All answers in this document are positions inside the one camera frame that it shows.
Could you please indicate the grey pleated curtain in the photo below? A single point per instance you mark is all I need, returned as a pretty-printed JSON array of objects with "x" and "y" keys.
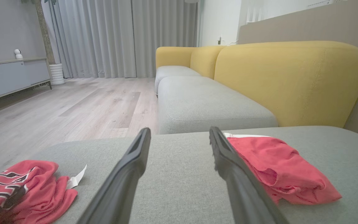
[
  {"x": 163, "y": 31},
  {"x": 95, "y": 37}
]

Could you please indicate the white security camera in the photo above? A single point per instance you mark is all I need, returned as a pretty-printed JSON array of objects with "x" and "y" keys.
[{"x": 18, "y": 53}]

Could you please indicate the wall socket with plug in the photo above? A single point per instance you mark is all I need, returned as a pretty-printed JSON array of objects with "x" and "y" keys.
[{"x": 219, "y": 40}]

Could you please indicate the red basketball shorts white trim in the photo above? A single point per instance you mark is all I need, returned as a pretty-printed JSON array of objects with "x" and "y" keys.
[{"x": 284, "y": 168}]

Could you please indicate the large grey sofa seat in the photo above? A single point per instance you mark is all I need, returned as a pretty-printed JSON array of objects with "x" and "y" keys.
[{"x": 179, "y": 174}]

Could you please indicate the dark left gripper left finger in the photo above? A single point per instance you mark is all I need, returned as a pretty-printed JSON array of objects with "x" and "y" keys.
[{"x": 123, "y": 180}]

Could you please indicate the white ribbed plant pot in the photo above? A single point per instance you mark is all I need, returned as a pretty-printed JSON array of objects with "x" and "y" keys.
[{"x": 57, "y": 74}]

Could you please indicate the grey TV cabinet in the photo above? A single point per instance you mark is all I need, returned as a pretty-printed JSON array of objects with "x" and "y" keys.
[{"x": 14, "y": 76}]

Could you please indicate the medium grey sofa seat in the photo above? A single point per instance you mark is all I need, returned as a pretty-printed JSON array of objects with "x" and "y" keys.
[{"x": 204, "y": 102}]

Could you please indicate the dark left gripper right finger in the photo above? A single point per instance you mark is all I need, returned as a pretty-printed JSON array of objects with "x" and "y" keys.
[{"x": 241, "y": 189}]

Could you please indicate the narrow yellow sofa backrest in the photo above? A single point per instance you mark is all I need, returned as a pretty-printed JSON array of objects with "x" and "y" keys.
[{"x": 205, "y": 60}]

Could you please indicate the low yellow sofa backrest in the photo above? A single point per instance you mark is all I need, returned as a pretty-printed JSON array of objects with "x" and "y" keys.
[{"x": 174, "y": 56}]

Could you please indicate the large yellow sofa backrest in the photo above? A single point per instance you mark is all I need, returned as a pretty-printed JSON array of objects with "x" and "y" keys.
[{"x": 284, "y": 81}]

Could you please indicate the red Bulls basketball jersey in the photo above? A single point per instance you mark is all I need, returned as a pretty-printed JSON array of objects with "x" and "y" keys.
[{"x": 39, "y": 193}]

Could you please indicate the small grey sofa seat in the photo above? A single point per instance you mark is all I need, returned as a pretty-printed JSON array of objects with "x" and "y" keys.
[{"x": 172, "y": 73}]

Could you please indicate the brown plant trunk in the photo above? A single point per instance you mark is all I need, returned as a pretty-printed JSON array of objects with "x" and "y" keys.
[{"x": 44, "y": 31}]

